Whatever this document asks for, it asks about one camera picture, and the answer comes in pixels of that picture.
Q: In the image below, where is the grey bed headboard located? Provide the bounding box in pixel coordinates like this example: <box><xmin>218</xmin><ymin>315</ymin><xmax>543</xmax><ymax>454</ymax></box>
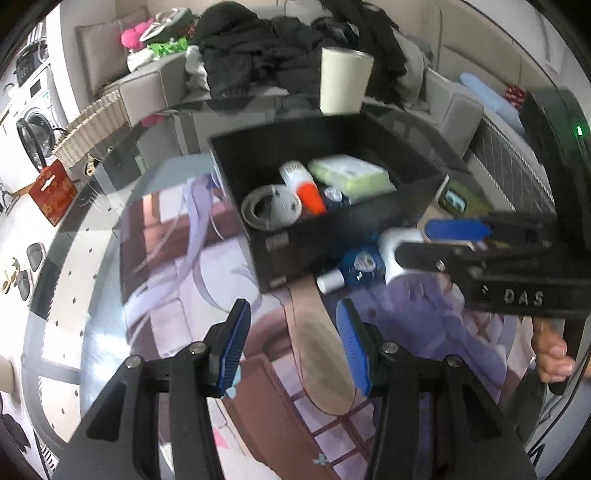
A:
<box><xmin>438</xmin><ymin>0</ymin><xmax>556</xmax><ymax>89</ymax></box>

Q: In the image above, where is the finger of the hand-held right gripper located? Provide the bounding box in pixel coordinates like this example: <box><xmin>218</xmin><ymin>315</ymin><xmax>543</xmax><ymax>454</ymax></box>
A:
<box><xmin>425</xmin><ymin>211</ymin><xmax>560</xmax><ymax>252</ymax></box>
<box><xmin>396</xmin><ymin>239</ymin><xmax>491</xmax><ymax>278</ymax></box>

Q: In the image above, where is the person's right hand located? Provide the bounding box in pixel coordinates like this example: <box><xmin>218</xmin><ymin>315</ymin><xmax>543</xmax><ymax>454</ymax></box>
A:
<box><xmin>531</xmin><ymin>318</ymin><xmax>576</xmax><ymax>385</ymax></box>

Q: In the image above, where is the black garment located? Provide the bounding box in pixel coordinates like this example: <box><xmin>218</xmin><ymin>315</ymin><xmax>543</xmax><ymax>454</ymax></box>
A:
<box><xmin>323</xmin><ymin>0</ymin><xmax>407</xmax><ymax>105</ymax></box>

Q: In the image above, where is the red gift bag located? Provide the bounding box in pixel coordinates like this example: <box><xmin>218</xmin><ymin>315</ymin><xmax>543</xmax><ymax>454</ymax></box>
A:
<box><xmin>28</xmin><ymin>159</ymin><xmax>79</xmax><ymax>227</ymax></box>

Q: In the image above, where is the black countertop oven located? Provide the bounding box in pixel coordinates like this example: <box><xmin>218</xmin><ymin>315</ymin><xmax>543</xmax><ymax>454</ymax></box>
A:
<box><xmin>16</xmin><ymin>41</ymin><xmax>49</xmax><ymax>86</ymax></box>

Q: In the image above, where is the grey garment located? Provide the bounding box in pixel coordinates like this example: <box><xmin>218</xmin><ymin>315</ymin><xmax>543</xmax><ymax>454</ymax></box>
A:
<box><xmin>392</xmin><ymin>32</ymin><xmax>433</xmax><ymax>110</ymax></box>

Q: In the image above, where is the printed table mat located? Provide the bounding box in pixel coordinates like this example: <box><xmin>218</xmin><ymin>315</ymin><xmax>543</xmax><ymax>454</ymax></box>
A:
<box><xmin>119</xmin><ymin>152</ymin><xmax>555</xmax><ymax>480</ymax></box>

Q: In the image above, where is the cream tumbler cup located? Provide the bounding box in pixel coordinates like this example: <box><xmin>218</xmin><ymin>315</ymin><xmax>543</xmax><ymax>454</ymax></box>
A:
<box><xmin>320</xmin><ymin>46</ymin><xmax>375</xmax><ymax>114</ymax></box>

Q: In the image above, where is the black storage box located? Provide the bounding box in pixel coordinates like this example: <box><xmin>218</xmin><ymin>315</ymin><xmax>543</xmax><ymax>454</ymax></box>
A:
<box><xmin>208</xmin><ymin>113</ymin><xmax>450</xmax><ymax>294</ymax></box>

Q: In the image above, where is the white glue stick orange cap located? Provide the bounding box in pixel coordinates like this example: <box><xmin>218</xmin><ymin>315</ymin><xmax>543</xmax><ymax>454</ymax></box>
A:
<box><xmin>278</xmin><ymin>160</ymin><xmax>327</xmax><ymax>214</ymax></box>

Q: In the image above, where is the pink plush toy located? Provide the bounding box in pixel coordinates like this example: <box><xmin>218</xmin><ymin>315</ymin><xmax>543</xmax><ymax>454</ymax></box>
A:
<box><xmin>121</xmin><ymin>25</ymin><xmax>149</xmax><ymax>49</ymax></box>

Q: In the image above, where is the white wicker basket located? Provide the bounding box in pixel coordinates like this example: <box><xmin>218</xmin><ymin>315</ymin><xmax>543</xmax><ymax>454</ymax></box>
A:
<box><xmin>52</xmin><ymin>90</ymin><xmax>130</xmax><ymax>172</ymax></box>

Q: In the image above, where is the green and white bag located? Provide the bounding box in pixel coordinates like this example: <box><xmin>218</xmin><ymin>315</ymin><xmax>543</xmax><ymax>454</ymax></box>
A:
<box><xmin>127</xmin><ymin>39</ymin><xmax>190</xmax><ymax>70</ymax></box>

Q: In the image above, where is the phone with green gold case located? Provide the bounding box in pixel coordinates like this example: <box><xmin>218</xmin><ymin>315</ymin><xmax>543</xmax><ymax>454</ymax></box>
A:
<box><xmin>436</xmin><ymin>180</ymin><xmax>491</xmax><ymax>219</ymax></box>

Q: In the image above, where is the grey quilted mattress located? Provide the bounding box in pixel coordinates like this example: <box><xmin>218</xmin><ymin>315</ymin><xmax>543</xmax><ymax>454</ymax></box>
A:
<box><xmin>466</xmin><ymin>115</ymin><xmax>556</xmax><ymax>219</ymax></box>

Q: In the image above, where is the grey tape roll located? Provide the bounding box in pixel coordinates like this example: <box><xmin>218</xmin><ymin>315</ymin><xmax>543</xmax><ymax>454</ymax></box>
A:
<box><xmin>241</xmin><ymin>184</ymin><xmax>304</xmax><ymax>230</ymax></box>

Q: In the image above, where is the white cloth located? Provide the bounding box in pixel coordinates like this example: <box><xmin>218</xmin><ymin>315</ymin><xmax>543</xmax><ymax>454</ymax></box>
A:
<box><xmin>185</xmin><ymin>46</ymin><xmax>211</xmax><ymax>89</ymax></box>

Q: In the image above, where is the grey slipper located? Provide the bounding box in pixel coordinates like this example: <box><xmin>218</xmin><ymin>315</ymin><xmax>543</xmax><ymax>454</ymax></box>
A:
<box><xmin>25</xmin><ymin>242</ymin><xmax>47</xmax><ymax>273</ymax></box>
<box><xmin>14</xmin><ymin>270</ymin><xmax>33</xmax><ymax>304</ymax></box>

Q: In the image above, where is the grey pillow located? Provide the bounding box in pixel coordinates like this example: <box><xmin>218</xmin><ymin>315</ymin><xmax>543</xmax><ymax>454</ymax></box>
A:
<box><xmin>75</xmin><ymin>7</ymin><xmax>153</xmax><ymax>96</ymax></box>

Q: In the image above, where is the grey sofa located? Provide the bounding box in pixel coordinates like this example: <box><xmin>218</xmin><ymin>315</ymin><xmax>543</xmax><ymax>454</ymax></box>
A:
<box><xmin>115</xmin><ymin>46</ymin><xmax>485</xmax><ymax>154</ymax></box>

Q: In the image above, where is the black and white backpack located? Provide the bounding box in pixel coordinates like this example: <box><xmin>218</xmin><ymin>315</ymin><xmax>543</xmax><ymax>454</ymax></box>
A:
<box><xmin>145</xmin><ymin>8</ymin><xmax>199</xmax><ymax>42</ymax></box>

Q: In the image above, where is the blue bottle with white cap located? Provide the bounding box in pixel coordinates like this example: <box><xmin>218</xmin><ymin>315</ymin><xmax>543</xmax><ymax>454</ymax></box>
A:
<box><xmin>316</xmin><ymin>247</ymin><xmax>387</xmax><ymax>294</ymax></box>

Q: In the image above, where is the blue pillow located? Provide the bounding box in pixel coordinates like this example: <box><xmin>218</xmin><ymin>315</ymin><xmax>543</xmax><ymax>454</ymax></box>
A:
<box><xmin>459</xmin><ymin>73</ymin><xmax>523</xmax><ymax>123</ymax></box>

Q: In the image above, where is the dark cloth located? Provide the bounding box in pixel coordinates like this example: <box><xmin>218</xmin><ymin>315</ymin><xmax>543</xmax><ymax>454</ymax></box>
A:
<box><xmin>0</xmin><ymin>413</ymin><xmax>31</xmax><ymax>454</ymax></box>

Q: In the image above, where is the black puffer jacket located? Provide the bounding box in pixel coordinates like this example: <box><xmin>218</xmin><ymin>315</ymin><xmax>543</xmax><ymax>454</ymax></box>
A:
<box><xmin>196</xmin><ymin>2</ymin><xmax>325</xmax><ymax>96</ymax></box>

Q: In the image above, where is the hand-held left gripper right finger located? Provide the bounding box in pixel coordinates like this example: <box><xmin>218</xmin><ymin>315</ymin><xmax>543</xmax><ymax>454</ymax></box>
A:
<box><xmin>335</xmin><ymin>298</ymin><xmax>539</xmax><ymax>480</ymax></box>

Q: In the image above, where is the white washing machine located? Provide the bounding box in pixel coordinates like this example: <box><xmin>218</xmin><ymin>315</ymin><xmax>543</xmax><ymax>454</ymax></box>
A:
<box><xmin>0</xmin><ymin>62</ymin><xmax>70</xmax><ymax>186</ymax></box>

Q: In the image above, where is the small clear bottle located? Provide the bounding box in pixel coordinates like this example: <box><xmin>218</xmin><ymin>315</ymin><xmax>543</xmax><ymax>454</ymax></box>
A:
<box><xmin>323</xmin><ymin>186</ymin><xmax>354</xmax><ymax>206</ymax></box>

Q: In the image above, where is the green wipes pack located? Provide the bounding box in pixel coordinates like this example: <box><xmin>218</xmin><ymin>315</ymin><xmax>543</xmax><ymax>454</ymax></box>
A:
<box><xmin>307</xmin><ymin>156</ymin><xmax>398</xmax><ymax>195</ymax></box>

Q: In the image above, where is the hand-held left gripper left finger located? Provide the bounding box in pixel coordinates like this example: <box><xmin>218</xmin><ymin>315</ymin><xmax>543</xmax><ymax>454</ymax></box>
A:
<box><xmin>53</xmin><ymin>298</ymin><xmax>253</xmax><ymax>480</ymax></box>

